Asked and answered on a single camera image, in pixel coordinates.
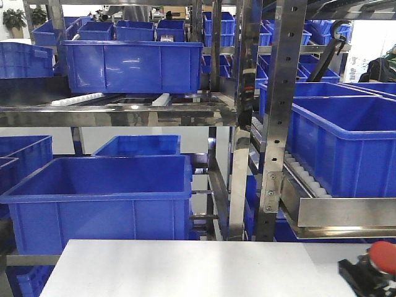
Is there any large blue bin right shelf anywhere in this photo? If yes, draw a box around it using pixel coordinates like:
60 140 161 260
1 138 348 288
286 97 395 197

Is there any large blue bin shelf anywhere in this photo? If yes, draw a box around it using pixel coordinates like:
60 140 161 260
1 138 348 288
286 97 395 197
63 40 203 94

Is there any blue bin upper far left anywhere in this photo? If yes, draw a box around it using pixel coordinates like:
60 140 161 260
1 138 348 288
1 42 54 79

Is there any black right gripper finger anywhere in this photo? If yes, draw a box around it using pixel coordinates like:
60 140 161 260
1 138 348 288
338 259 395 296

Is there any blue bin far left lower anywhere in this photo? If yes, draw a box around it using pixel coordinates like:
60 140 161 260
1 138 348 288
0 135 54 220

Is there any blue bin behind lower left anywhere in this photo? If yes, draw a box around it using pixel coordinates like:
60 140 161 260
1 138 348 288
92 134 181 157

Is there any large blue bin upper shelf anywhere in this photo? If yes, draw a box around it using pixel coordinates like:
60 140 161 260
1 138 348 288
63 40 203 94

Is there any stainless steel rack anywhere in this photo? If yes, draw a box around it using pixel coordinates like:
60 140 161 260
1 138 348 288
1 1 395 241

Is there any red mushroom push button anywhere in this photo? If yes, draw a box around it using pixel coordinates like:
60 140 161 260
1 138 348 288
358 241 395 278

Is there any large blue bin lower left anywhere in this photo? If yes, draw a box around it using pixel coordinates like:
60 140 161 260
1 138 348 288
1 155 192 255

